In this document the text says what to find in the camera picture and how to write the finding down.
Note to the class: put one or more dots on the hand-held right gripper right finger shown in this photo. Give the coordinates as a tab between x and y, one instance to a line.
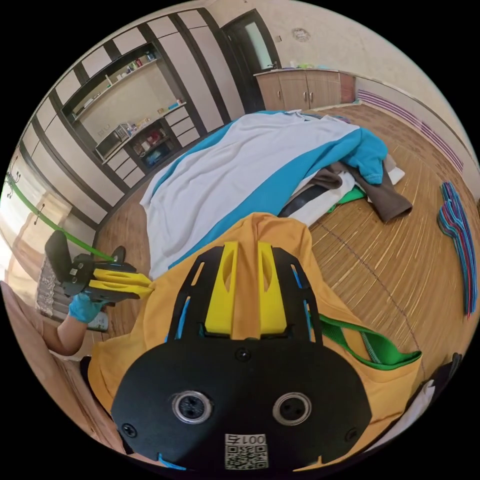
273	300

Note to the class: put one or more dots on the dark door with glass pane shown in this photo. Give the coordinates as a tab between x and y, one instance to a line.
251	60

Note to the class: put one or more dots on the pile of clothes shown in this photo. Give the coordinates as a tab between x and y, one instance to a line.
240	168

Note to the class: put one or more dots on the black and white wall unit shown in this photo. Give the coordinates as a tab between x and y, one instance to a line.
123	112

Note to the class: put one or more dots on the yellow long sleeve shirt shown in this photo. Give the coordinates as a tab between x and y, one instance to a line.
348	378

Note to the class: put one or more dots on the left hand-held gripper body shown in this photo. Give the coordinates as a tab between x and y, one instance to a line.
80	279

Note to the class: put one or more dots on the stack of coloured clothes hangers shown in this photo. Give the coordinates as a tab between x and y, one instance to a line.
458	243

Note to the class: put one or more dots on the person's left hand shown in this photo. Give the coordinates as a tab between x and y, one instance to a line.
83	309

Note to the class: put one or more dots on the wooden cupboard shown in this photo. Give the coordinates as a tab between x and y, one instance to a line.
303	90

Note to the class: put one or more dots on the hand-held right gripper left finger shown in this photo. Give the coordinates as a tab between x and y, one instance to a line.
219	296

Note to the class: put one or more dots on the person's left forearm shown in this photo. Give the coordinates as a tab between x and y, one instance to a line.
60	337

